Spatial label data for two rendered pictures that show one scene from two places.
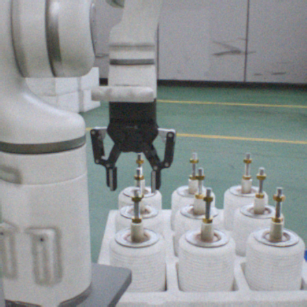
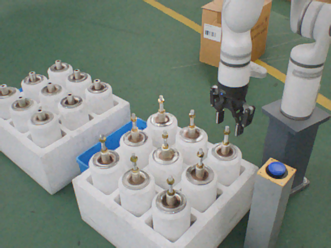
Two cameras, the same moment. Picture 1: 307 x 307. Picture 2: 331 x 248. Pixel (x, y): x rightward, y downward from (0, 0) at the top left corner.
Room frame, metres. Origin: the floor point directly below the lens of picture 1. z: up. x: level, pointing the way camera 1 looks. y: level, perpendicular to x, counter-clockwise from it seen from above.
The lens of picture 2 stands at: (1.36, 0.43, 0.95)
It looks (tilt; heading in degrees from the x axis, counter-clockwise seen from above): 37 degrees down; 223
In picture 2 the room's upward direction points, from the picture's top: 2 degrees counter-clockwise
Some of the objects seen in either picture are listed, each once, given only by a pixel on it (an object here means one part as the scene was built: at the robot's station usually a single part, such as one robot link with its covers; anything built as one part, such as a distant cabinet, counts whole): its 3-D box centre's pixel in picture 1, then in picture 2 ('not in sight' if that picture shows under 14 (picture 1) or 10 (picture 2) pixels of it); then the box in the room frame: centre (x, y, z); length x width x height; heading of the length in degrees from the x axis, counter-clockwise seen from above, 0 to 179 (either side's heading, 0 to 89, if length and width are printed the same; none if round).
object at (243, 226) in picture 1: (255, 253); (138, 160); (0.80, -0.21, 0.16); 0.10 x 0.10 x 0.18
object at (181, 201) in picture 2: (140, 192); (171, 201); (0.91, 0.03, 0.25); 0.08 x 0.08 x 0.01
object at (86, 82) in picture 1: (70, 78); not in sight; (3.94, 0.76, 0.27); 0.39 x 0.39 x 0.18; 75
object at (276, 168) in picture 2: not in sight; (276, 169); (0.72, 0.20, 0.32); 0.04 x 0.04 x 0.02
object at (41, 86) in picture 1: (45, 82); not in sight; (3.56, 0.89, 0.27); 0.39 x 0.39 x 0.18; 74
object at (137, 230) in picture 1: (137, 230); (225, 148); (0.68, 0.03, 0.26); 0.02 x 0.02 x 0.03
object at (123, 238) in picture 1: (137, 238); (224, 151); (0.68, 0.03, 0.25); 0.08 x 0.08 x 0.01
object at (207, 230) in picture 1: (207, 230); (191, 131); (0.68, -0.09, 0.26); 0.02 x 0.02 x 0.03
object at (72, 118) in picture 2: not in sight; (75, 123); (0.80, -0.51, 0.16); 0.10 x 0.10 x 0.18
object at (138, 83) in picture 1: (129, 78); (239, 65); (0.66, 0.04, 0.52); 0.11 x 0.09 x 0.06; 169
